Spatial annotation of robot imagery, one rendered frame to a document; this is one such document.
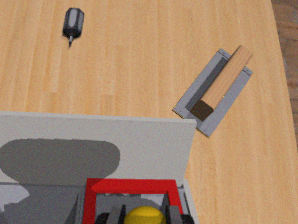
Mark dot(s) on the red rectangular frame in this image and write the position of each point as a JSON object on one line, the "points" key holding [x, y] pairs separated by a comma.
{"points": [[127, 186]]}

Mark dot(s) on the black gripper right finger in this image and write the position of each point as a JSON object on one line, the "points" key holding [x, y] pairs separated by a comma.
{"points": [[173, 216]]}

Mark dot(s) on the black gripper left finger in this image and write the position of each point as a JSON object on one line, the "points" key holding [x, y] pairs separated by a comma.
{"points": [[116, 215]]}

